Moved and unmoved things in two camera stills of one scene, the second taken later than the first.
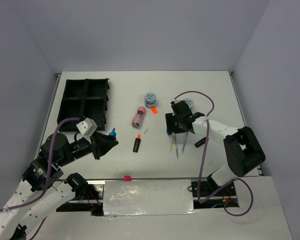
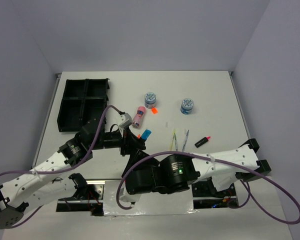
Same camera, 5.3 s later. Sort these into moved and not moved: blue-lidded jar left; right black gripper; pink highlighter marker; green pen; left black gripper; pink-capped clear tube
Moved: left black gripper; right black gripper
Not moved: pink-capped clear tube; blue-lidded jar left; green pen; pink highlighter marker
